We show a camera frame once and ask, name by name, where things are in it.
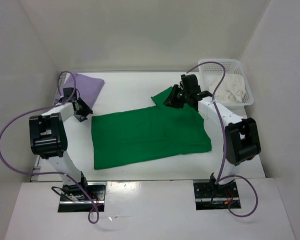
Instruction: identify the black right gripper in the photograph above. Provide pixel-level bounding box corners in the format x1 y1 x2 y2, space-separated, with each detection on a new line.
163 84 190 109

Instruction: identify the purple t-shirt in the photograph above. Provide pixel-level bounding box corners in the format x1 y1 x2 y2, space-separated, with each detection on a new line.
54 73 105 109

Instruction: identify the green t-shirt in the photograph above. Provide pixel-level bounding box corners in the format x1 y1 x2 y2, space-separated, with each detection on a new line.
91 87 212 170

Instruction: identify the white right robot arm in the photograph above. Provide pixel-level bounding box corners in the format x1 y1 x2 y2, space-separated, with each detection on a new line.
91 75 261 197

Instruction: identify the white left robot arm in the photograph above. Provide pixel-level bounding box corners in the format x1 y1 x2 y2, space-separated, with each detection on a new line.
29 87 93 201

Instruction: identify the white t-shirt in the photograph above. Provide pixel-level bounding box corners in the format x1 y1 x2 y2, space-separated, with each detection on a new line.
205 73 246 104

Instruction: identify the white plastic basket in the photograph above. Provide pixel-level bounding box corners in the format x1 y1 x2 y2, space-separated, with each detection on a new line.
198 58 254 107

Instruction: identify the aluminium table edge rail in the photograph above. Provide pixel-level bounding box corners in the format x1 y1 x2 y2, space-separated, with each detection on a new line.
30 73 67 182

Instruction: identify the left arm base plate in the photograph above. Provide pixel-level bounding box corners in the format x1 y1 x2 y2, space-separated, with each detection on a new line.
51 182 106 213

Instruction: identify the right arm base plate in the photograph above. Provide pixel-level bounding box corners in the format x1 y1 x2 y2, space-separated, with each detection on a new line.
193 179 241 211

